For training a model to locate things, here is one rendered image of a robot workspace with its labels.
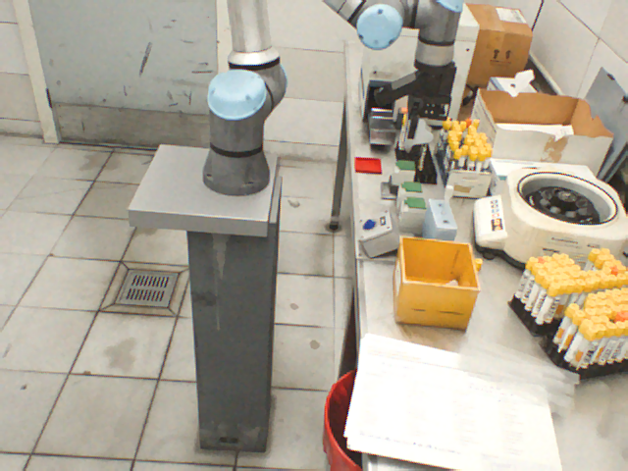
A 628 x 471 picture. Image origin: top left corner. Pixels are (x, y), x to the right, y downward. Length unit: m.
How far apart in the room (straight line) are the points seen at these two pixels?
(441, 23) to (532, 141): 0.44
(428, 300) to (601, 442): 0.33
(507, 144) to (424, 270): 0.48
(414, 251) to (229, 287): 0.49
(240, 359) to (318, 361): 0.61
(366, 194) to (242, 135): 0.35
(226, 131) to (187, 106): 1.96
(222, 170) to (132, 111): 2.04
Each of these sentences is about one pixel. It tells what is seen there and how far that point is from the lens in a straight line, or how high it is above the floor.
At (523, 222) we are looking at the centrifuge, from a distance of 1.23.
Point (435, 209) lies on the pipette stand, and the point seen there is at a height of 0.97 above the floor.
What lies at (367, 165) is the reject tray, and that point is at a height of 0.88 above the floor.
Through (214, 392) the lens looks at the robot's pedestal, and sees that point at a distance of 1.71.
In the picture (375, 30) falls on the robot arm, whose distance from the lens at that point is 1.09.
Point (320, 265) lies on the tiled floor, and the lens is 2.55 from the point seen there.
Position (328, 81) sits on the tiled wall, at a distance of 3.12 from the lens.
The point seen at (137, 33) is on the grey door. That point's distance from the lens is 3.11.
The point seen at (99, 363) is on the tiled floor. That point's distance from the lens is 2.20.
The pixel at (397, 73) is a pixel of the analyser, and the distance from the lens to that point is 1.70.
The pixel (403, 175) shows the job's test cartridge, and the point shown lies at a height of 0.94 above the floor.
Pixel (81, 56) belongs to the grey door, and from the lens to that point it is 3.25.
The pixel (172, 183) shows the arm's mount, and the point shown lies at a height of 0.92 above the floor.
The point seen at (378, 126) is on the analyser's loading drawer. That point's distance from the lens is 1.63.
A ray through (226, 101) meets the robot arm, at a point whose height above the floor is 1.12.
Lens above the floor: 1.62
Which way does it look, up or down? 37 degrees down
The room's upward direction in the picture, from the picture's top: 6 degrees clockwise
